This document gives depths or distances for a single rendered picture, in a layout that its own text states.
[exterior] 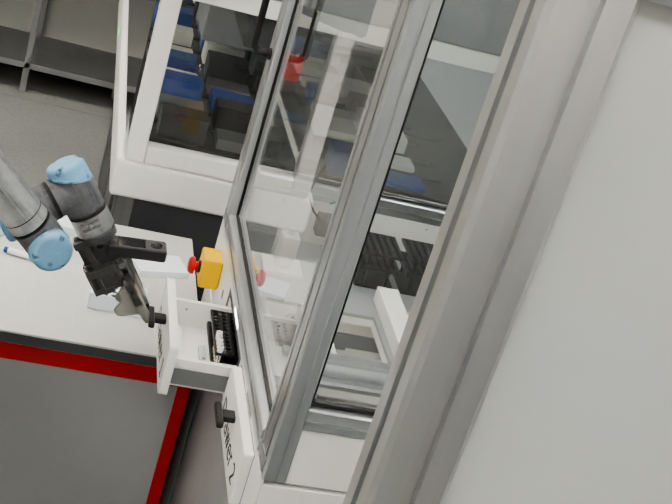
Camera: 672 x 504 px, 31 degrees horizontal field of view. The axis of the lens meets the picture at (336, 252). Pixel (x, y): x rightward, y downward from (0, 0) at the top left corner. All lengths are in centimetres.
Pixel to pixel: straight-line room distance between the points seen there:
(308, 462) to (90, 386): 80
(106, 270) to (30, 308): 37
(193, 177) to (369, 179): 147
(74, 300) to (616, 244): 225
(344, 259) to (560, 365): 122
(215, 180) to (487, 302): 266
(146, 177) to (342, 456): 138
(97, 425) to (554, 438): 215
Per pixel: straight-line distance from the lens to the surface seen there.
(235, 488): 214
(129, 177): 321
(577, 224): 59
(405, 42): 172
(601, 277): 61
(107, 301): 275
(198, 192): 323
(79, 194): 232
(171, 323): 242
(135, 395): 271
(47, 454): 280
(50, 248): 218
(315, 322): 187
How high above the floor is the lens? 208
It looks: 23 degrees down
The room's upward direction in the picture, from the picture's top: 18 degrees clockwise
